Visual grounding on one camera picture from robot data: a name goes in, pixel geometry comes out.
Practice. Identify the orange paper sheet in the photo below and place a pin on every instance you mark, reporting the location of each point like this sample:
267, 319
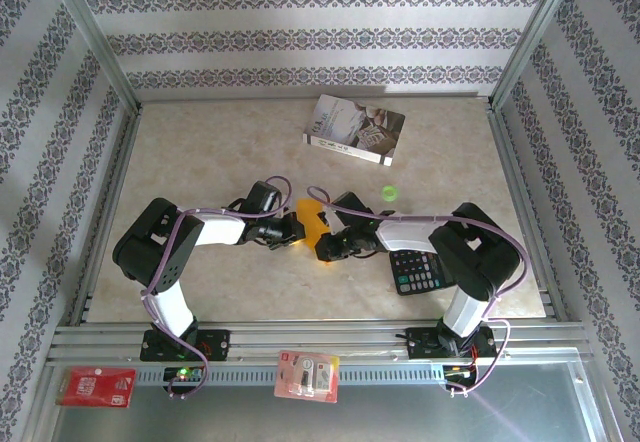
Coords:
307, 212

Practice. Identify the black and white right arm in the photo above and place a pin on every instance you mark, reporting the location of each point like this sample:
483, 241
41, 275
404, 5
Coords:
470, 262

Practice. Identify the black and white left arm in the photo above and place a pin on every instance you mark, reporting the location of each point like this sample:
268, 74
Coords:
150, 257

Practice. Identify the black calculator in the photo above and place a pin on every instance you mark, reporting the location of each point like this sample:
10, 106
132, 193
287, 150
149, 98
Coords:
417, 274

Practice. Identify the white book with photo cover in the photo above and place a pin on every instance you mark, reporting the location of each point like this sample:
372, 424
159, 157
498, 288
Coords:
355, 129

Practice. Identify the pink blister pack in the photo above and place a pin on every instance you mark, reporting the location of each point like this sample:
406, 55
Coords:
306, 377

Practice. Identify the circuit board with green LED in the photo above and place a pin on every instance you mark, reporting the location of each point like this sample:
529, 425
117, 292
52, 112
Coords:
184, 373

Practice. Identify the grey metal shelf panel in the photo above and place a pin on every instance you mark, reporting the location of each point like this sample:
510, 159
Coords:
450, 412

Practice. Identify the red flat package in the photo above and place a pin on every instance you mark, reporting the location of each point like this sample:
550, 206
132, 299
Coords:
95, 387

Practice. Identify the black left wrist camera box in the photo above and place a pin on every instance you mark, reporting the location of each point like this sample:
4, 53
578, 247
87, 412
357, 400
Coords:
261, 197

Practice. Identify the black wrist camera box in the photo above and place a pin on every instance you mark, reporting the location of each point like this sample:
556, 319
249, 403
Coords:
352, 204
261, 197

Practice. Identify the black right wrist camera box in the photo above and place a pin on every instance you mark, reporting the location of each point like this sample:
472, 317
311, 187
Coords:
352, 204

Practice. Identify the long aluminium mounting rail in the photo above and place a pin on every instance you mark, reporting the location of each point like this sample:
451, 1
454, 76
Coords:
320, 337

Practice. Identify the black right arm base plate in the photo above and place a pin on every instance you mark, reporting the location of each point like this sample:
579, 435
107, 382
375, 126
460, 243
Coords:
420, 342

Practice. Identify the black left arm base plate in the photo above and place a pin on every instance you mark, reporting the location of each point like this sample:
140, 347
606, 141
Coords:
220, 344

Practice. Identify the aluminium side rail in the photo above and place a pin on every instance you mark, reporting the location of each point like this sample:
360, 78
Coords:
107, 212
525, 212

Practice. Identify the aluminium frame post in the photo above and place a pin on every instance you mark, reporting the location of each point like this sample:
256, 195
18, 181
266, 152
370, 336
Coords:
535, 32
90, 32

